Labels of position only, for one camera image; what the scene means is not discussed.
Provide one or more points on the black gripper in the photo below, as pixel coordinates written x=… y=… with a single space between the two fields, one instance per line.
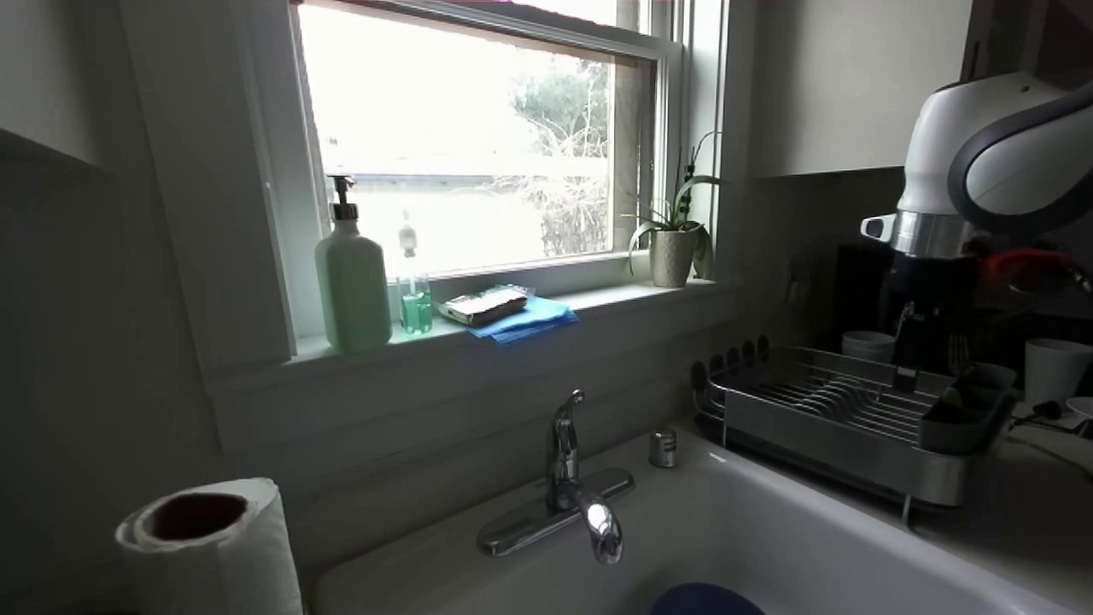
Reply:
x=929 y=295

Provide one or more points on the pale green plastic cup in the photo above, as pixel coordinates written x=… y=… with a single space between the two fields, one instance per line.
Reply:
x=865 y=341

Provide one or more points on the dark grey utensil caddy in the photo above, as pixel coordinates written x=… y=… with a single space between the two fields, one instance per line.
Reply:
x=968 y=421

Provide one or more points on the blue folded cloth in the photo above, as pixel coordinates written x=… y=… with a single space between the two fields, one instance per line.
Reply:
x=529 y=322

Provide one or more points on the black coffee maker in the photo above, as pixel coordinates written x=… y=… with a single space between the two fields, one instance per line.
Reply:
x=860 y=285

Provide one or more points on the white kitchen sink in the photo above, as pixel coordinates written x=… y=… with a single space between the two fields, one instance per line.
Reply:
x=727 y=533

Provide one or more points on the chrome faucet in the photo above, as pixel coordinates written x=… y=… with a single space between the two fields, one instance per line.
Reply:
x=559 y=454

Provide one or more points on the orchid in white pot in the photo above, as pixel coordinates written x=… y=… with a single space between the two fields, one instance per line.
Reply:
x=670 y=256

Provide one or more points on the white wall outlet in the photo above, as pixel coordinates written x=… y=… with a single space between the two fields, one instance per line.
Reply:
x=799 y=288

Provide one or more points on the blue bowl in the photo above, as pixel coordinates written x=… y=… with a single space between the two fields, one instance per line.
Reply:
x=705 y=603

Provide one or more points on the stainless dish drying rack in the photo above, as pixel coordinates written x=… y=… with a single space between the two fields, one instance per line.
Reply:
x=830 y=447

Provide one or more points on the large white wall cabinet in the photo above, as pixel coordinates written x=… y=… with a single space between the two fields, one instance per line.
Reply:
x=853 y=79

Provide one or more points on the small green liquid bottle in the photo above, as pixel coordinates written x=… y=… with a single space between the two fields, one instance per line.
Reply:
x=415 y=308

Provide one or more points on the white paper towel roll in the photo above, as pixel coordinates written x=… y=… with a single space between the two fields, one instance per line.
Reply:
x=217 y=559

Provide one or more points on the pale green soap dispenser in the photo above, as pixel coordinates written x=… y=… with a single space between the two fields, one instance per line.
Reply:
x=356 y=292

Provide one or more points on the white framed window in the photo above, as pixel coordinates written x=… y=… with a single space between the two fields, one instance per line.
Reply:
x=455 y=136

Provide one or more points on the dark dish sponge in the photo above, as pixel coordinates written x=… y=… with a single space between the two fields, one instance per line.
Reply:
x=482 y=304

